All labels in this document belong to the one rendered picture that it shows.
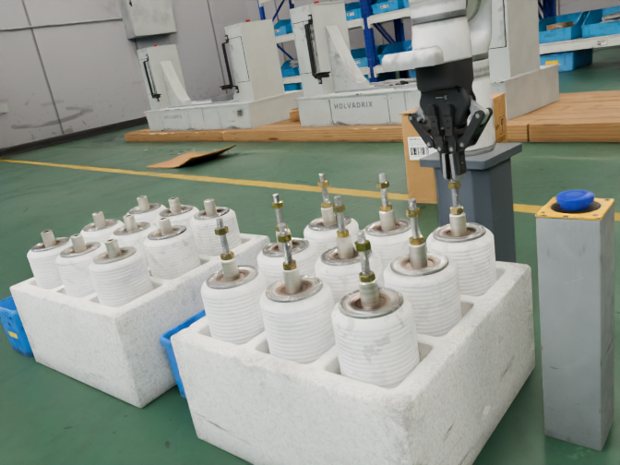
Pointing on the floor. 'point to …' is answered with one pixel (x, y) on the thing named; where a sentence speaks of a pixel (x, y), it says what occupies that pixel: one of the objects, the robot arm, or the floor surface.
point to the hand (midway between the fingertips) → (453, 164)
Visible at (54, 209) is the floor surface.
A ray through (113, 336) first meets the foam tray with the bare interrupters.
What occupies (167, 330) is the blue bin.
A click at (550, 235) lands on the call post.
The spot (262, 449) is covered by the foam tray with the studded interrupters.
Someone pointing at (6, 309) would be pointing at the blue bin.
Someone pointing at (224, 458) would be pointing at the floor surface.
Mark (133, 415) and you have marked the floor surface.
